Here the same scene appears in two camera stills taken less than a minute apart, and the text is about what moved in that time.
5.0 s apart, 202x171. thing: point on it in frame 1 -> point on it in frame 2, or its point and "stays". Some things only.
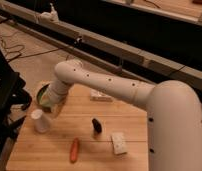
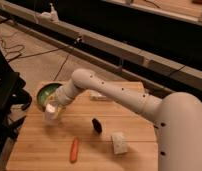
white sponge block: x=119 y=143 stays
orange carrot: x=74 y=150 stays
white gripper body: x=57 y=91 -> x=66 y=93
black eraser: x=97 y=125 stays
